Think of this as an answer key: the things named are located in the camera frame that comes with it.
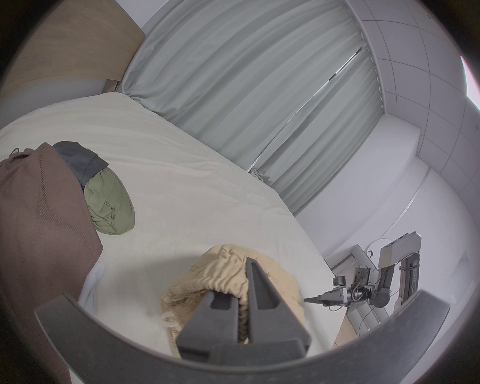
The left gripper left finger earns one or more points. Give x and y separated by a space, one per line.
210 330

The grey-green curtain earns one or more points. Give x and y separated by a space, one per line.
330 142
232 67

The green garment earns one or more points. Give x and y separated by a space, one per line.
110 206

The white garment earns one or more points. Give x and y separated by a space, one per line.
92 285

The pale drawer cabinet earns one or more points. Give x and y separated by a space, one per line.
369 318

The brown garment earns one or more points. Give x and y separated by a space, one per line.
41 225

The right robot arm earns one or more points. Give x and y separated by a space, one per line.
390 251

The ceiling light panel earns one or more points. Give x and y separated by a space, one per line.
471 82

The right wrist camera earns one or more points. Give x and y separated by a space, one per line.
362 276

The dark grey garment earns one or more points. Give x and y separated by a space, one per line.
80 159

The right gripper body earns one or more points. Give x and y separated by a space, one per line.
339 296

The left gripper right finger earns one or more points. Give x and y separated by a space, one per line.
277 330

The bed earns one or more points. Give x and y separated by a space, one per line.
187 195

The beige shorts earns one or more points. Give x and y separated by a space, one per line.
213 270

